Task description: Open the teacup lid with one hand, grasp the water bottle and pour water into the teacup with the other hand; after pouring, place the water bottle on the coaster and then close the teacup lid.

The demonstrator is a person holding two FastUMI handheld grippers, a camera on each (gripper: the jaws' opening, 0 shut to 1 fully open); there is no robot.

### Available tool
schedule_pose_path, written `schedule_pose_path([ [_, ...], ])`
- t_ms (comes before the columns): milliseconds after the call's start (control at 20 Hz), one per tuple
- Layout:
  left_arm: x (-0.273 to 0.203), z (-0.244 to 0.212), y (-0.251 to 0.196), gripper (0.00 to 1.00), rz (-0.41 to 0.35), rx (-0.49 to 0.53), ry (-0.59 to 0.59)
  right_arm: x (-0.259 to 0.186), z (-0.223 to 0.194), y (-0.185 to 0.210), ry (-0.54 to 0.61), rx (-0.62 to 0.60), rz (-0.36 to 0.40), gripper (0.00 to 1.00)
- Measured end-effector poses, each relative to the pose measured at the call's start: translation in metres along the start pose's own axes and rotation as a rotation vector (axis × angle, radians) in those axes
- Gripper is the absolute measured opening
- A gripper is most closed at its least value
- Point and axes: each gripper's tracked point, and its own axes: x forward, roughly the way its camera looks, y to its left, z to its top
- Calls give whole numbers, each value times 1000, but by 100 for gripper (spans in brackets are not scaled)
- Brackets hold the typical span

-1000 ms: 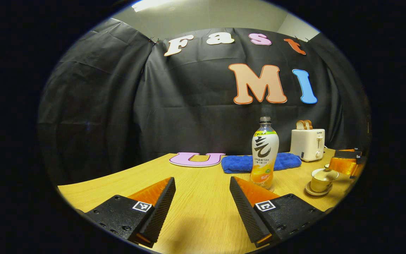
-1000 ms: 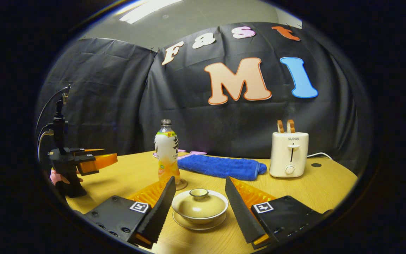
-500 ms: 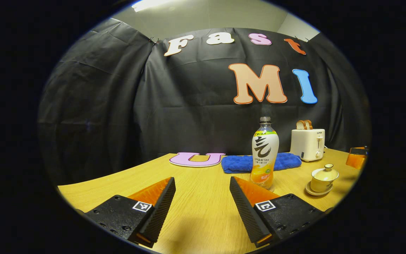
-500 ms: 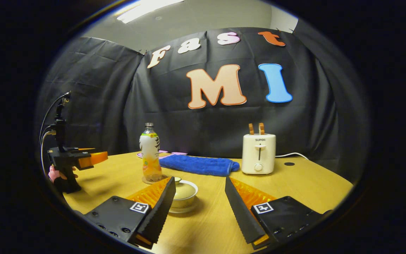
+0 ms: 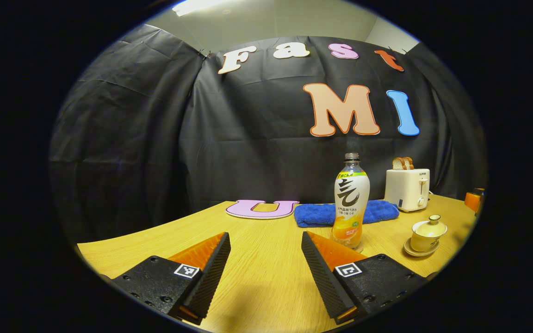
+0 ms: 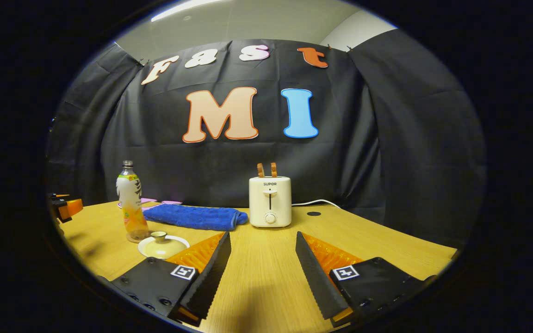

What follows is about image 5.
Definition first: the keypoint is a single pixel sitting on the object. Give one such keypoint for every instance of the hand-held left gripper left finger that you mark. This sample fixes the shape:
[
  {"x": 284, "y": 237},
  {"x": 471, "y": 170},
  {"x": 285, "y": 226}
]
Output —
[{"x": 213, "y": 273}]

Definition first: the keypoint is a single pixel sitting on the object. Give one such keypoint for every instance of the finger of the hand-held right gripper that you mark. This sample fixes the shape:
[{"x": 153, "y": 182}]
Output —
[{"x": 472, "y": 201}]

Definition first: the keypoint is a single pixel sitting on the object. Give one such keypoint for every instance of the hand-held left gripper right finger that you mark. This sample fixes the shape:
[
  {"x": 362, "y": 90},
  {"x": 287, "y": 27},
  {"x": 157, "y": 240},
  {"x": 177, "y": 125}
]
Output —
[{"x": 319, "y": 273}]

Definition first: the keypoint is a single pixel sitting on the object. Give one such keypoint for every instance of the white label water bottle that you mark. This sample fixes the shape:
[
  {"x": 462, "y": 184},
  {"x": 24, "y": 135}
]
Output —
[{"x": 350, "y": 199}]

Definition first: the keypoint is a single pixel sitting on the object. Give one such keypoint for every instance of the blue towel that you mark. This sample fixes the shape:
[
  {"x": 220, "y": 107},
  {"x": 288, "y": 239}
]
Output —
[{"x": 312, "y": 215}]

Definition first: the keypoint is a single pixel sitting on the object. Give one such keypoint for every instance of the pink paper cutout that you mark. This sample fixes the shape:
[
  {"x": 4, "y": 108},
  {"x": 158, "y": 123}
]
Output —
[{"x": 238, "y": 210}]

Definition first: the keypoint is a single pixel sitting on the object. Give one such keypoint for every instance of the white toaster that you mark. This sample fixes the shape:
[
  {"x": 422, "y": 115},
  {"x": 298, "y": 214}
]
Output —
[{"x": 403, "y": 189}]

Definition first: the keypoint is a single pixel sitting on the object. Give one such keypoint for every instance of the bread slice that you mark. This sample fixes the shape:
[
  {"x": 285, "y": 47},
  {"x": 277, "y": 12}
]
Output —
[
  {"x": 408, "y": 163},
  {"x": 397, "y": 163}
]

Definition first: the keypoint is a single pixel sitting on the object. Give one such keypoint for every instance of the black backdrop cloth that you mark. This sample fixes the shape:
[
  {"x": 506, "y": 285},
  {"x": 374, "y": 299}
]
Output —
[{"x": 146, "y": 138}]

